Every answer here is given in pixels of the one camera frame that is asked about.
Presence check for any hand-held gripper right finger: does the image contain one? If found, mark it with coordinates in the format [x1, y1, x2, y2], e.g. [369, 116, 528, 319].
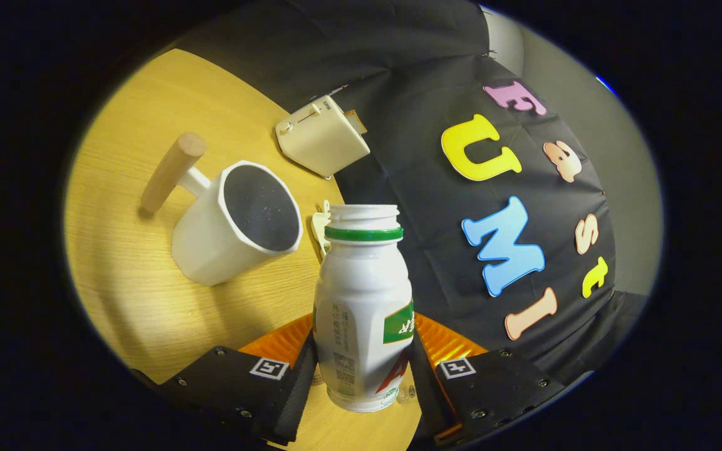
[408, 311, 567, 447]

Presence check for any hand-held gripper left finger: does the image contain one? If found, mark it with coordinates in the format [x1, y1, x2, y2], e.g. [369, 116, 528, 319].
[155, 313, 319, 447]

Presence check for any white juice bottle green label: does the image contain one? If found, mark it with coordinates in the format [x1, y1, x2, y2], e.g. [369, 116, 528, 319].
[312, 204, 416, 413]

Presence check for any white cup with wooden handle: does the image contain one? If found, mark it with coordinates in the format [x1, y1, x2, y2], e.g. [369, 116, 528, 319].
[140, 132, 304, 288]

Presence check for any white divided dish with beans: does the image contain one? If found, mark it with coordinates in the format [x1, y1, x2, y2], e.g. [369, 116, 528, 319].
[311, 199, 334, 261]

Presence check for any wooden table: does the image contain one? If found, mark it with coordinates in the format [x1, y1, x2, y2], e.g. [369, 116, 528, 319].
[63, 49, 424, 451]

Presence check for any cream toaster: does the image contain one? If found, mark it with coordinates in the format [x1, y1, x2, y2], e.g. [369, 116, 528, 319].
[275, 95, 371, 180]

